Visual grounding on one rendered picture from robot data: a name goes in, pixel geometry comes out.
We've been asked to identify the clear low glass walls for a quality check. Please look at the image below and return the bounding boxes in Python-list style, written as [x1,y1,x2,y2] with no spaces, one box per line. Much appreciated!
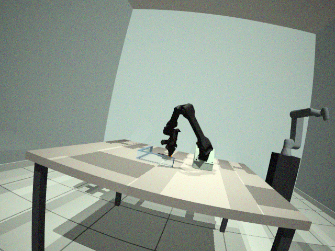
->
[136,147,173,167]

